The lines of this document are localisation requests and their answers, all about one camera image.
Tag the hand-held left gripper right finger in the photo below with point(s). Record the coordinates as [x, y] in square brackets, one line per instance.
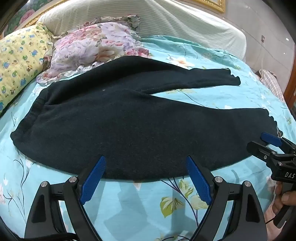
[200, 180]

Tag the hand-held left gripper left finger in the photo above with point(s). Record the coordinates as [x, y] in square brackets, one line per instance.
[93, 178]

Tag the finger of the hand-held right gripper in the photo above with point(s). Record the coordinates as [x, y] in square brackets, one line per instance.
[269, 138]
[261, 150]

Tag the black pants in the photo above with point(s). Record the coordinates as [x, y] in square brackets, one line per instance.
[120, 120]

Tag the person's right hand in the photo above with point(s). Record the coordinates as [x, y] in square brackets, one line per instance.
[285, 197]

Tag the turquoise floral bed sheet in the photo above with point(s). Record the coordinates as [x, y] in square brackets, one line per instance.
[129, 208]

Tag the brown wooden cabinet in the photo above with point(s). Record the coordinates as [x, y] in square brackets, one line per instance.
[291, 92]

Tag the plaid cloth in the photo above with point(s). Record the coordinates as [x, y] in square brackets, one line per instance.
[270, 81]

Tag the pink purple floral pillow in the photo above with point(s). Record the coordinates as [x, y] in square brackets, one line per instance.
[92, 44]

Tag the yellow cartoon print pillow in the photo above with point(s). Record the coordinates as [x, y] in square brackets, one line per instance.
[20, 60]

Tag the gold framed picture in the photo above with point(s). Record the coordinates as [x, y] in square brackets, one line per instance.
[216, 4]

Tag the white striped blanket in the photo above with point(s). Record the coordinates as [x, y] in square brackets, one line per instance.
[161, 20]

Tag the gold framed floral painting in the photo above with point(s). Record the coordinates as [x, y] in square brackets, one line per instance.
[18, 16]

